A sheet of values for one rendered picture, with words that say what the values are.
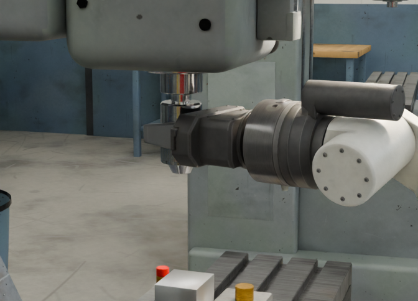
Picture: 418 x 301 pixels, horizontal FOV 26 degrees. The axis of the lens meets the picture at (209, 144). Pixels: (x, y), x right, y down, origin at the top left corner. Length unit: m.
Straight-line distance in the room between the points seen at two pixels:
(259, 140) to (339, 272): 0.68
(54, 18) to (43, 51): 7.48
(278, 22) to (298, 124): 0.12
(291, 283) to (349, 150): 0.68
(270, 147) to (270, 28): 0.13
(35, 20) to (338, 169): 0.34
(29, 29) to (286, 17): 0.26
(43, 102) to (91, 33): 7.55
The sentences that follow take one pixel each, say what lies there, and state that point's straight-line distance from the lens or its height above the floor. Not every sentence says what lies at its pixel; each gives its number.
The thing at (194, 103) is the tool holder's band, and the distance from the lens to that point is 0.99.
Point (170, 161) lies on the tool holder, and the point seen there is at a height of 1.21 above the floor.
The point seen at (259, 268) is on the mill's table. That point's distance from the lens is 1.56.
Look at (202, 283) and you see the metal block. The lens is 1.05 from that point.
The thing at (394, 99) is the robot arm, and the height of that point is 1.29.
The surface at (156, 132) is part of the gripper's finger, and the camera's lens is 1.00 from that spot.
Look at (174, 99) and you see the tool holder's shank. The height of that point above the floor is 1.27.
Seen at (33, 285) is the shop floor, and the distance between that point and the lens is 4.34.
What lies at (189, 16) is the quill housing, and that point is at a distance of 0.89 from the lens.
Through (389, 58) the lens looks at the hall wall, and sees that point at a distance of 7.50.
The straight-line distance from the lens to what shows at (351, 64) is 6.70.
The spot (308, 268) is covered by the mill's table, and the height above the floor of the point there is 0.92.
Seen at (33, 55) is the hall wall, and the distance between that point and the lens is 8.47.
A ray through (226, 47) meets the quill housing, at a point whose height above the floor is 1.34.
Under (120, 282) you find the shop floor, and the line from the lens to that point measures 4.31.
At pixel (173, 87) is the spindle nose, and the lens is 0.99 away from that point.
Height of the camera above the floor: 1.40
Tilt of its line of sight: 10 degrees down
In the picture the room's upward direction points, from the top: straight up
